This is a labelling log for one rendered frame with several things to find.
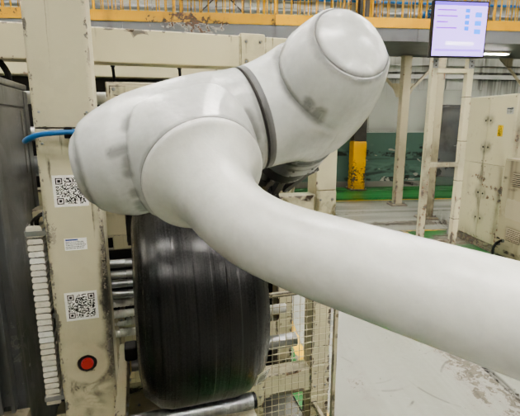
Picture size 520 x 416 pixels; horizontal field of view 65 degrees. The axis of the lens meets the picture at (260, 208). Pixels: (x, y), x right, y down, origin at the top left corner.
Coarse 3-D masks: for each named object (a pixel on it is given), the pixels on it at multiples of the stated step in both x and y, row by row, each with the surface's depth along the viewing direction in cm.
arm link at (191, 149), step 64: (128, 128) 32; (192, 128) 30; (256, 128) 35; (128, 192) 33; (192, 192) 29; (256, 192) 27; (256, 256) 25; (320, 256) 23; (384, 256) 22; (448, 256) 21; (384, 320) 22; (448, 320) 20; (512, 320) 19
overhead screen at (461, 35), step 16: (448, 0) 414; (432, 16) 417; (448, 16) 417; (464, 16) 419; (480, 16) 420; (432, 32) 419; (448, 32) 420; (464, 32) 422; (480, 32) 424; (432, 48) 422; (448, 48) 424; (464, 48) 425; (480, 48) 427
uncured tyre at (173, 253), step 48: (144, 240) 94; (192, 240) 94; (144, 288) 90; (192, 288) 90; (240, 288) 92; (144, 336) 89; (192, 336) 89; (240, 336) 92; (144, 384) 95; (192, 384) 94; (240, 384) 99
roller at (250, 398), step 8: (248, 392) 116; (224, 400) 112; (232, 400) 112; (240, 400) 113; (248, 400) 113; (256, 400) 114; (184, 408) 109; (192, 408) 109; (200, 408) 110; (208, 408) 110; (216, 408) 110; (224, 408) 111; (232, 408) 111; (240, 408) 112; (248, 408) 113; (256, 408) 114
